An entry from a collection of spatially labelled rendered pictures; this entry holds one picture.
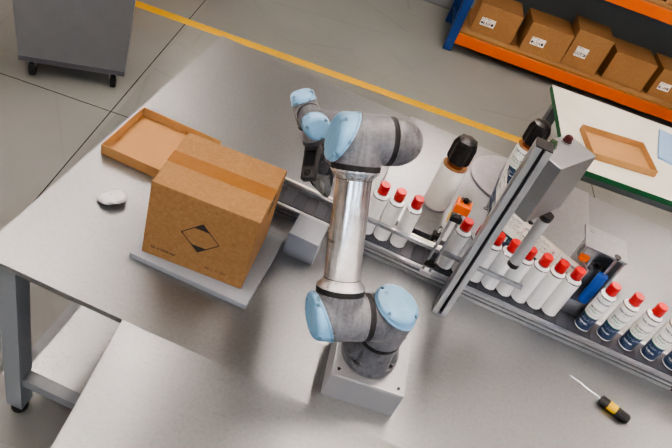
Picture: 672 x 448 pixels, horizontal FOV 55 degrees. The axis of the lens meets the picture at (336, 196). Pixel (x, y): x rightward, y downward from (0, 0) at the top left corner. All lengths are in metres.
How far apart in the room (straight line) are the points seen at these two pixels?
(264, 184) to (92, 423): 0.72
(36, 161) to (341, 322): 2.24
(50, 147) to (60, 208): 1.50
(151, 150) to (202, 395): 0.91
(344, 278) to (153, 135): 1.06
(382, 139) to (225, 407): 0.75
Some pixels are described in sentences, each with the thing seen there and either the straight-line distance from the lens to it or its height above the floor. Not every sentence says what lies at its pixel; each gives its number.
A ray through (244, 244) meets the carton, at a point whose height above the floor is 1.03.
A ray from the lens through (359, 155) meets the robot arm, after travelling 1.43.
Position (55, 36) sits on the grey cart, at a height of 0.31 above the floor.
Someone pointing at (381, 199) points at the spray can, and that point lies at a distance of 1.99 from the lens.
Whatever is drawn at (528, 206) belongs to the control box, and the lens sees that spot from 1.74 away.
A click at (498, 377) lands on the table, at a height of 0.83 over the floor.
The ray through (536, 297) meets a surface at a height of 0.93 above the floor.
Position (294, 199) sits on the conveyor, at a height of 0.87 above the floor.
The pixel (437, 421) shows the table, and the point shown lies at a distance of 1.84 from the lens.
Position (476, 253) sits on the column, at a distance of 1.88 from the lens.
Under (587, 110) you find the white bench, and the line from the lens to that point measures 3.70.
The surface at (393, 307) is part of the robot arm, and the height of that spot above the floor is 1.16.
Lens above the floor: 2.27
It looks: 39 degrees down
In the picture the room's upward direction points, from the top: 22 degrees clockwise
